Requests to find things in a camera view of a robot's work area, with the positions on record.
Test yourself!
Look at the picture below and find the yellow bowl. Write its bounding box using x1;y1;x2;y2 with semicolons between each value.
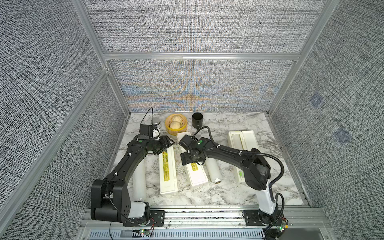
165;114;188;136

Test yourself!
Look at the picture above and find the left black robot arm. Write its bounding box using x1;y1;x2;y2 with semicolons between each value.
91;136;175;224

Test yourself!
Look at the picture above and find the black cup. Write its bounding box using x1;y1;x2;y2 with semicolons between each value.
192;113;204;130

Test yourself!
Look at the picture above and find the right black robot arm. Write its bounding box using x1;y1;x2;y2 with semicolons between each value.
179;126;285;226

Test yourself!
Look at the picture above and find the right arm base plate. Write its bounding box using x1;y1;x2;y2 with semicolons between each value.
242;209;288;227

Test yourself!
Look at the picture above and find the aluminium front rail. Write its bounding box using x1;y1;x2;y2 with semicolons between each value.
75;206;336;240

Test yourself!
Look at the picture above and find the small silver lidded jar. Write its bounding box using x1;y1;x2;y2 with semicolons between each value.
152;118;161;126

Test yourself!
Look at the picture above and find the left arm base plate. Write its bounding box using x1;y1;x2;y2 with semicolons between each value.
123;210;166;228

